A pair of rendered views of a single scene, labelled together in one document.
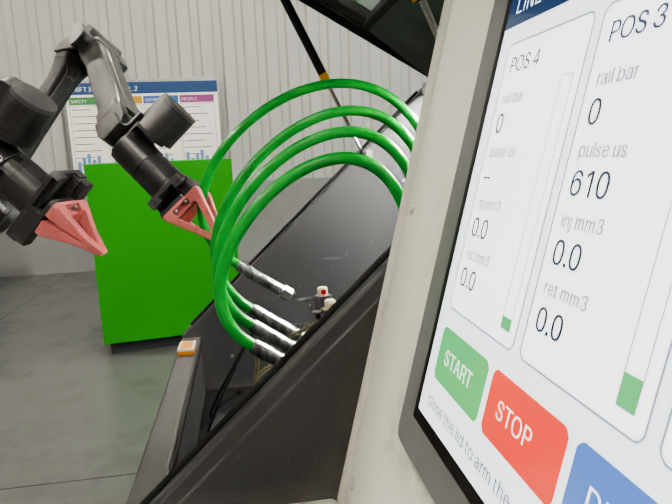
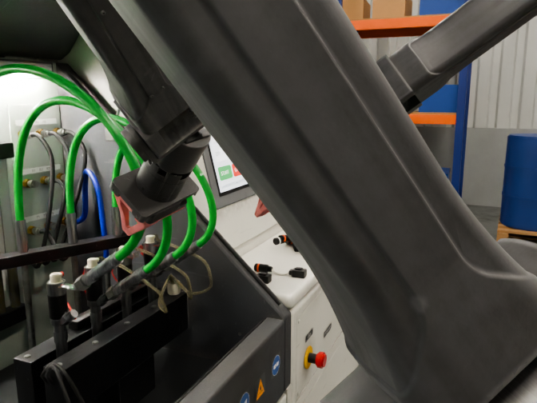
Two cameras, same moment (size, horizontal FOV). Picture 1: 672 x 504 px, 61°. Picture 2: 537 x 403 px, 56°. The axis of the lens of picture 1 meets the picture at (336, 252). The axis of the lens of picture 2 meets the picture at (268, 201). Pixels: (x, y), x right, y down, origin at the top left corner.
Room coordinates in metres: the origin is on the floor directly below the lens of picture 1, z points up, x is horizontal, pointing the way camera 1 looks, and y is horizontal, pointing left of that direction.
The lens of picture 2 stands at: (1.33, 0.70, 1.37)
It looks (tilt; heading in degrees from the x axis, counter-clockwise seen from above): 11 degrees down; 212
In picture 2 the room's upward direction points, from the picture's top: straight up
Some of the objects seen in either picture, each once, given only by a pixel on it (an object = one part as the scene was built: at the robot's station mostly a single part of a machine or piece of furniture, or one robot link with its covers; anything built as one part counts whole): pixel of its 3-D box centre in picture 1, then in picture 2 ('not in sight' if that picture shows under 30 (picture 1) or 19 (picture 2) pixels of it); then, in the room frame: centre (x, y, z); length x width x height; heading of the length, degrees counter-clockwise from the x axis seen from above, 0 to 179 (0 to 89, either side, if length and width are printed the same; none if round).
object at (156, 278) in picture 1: (167, 247); not in sight; (4.30, 1.27, 0.65); 0.95 x 0.86 x 1.30; 107
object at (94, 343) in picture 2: not in sight; (115, 357); (0.76, 0.01, 0.91); 0.34 x 0.10 x 0.15; 9
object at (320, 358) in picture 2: not in sight; (316, 359); (0.39, 0.23, 0.80); 0.05 x 0.04 x 0.05; 9
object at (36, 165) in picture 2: not in sight; (45, 178); (0.68, -0.27, 1.20); 0.13 x 0.03 x 0.31; 9
